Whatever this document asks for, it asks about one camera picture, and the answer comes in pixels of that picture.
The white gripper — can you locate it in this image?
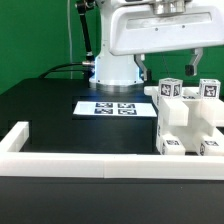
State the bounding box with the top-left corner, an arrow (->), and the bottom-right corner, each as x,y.
109,0 -> 224,82

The white tagged cube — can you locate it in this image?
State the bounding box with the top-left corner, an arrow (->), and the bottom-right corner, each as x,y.
199,79 -> 221,99
158,78 -> 183,98

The white chair seat block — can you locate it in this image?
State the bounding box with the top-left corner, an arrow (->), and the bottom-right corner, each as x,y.
155,96 -> 224,154

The small white chair part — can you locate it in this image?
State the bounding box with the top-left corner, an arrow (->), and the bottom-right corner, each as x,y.
160,134 -> 185,155

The white chair back frame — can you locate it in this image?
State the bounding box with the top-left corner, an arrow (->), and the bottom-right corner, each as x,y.
144,86 -> 224,127

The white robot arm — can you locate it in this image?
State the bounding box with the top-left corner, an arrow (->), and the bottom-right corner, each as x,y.
76,0 -> 224,87

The white marker base sheet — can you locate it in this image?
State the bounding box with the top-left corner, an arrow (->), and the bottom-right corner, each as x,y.
73,101 -> 157,117

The black cable hose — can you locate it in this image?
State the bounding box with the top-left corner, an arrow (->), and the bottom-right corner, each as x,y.
38,0 -> 98,80

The white U-shaped fence frame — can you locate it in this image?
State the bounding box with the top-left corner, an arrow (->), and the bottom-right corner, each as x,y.
0,121 -> 224,180

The thin white cable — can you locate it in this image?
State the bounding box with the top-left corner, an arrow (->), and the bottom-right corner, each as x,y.
66,0 -> 74,80

